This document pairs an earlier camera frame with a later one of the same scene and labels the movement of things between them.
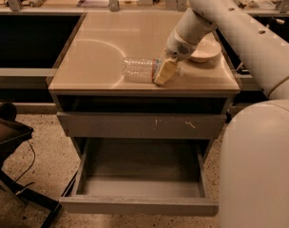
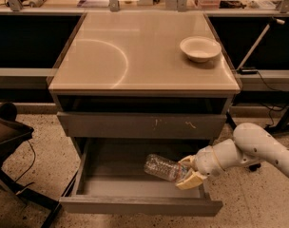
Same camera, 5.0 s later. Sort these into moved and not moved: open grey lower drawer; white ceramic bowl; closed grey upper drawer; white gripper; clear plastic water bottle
Moved: clear plastic water bottle; white gripper
Not moved: white ceramic bowl; closed grey upper drawer; open grey lower drawer
